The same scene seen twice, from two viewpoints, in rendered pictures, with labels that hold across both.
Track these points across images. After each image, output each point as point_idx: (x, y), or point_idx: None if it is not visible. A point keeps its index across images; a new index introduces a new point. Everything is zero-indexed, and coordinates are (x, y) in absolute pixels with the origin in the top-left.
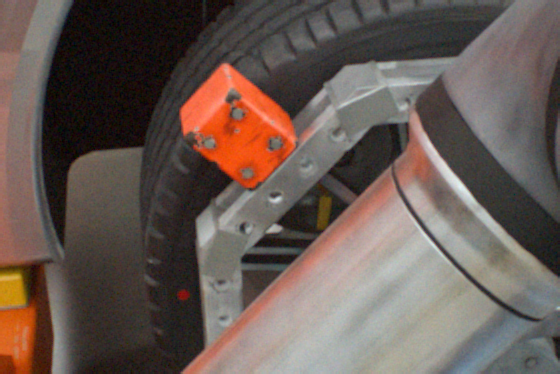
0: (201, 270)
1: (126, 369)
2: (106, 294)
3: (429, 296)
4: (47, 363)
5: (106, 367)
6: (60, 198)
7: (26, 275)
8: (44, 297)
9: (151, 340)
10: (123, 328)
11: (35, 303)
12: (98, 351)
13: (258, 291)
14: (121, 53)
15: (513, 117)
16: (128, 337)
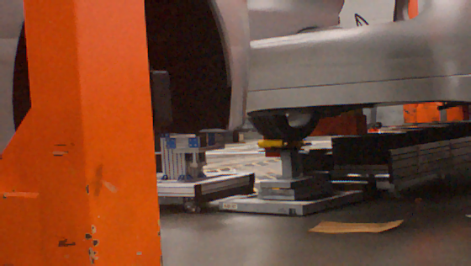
0: None
1: (423, 204)
2: (465, 204)
3: None
4: (342, 130)
5: (428, 203)
6: (351, 104)
7: (345, 113)
8: (350, 121)
9: (431, 205)
10: (443, 204)
11: (341, 116)
12: (436, 203)
13: (312, 115)
14: None
15: None
16: (437, 204)
